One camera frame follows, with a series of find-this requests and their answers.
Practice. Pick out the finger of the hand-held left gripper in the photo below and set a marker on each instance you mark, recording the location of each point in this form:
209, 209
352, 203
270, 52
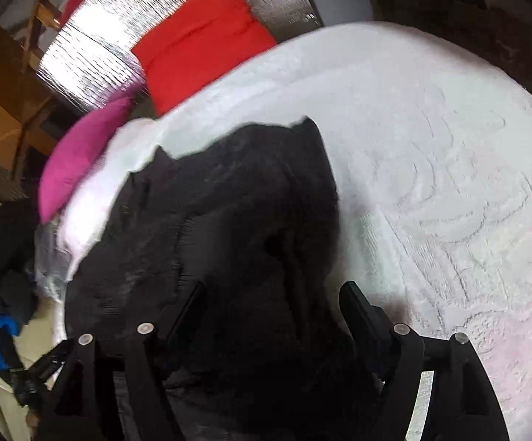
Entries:
40, 367

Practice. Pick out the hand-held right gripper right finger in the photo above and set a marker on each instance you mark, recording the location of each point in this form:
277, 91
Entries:
360, 317

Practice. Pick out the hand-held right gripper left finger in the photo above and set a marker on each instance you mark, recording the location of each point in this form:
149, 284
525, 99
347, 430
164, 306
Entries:
187, 312

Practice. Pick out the black quilted jacket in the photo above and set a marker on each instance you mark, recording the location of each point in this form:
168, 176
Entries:
229, 220

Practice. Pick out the cream leather sofa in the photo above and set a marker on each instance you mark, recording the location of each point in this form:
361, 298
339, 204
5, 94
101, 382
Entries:
31, 326

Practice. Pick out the grey garment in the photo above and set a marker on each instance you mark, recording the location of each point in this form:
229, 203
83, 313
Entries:
50, 262

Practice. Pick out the white bed blanket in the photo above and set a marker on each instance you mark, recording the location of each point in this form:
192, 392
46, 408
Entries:
431, 147

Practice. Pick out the pink pillow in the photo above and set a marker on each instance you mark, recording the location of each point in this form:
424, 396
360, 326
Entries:
82, 156

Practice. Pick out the red pillow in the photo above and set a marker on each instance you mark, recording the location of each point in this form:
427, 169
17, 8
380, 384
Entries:
197, 46

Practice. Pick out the silver foil insulation panel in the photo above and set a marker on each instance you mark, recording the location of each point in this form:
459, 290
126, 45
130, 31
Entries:
86, 59

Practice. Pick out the wooden stair railing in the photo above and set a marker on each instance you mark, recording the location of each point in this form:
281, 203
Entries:
45, 11

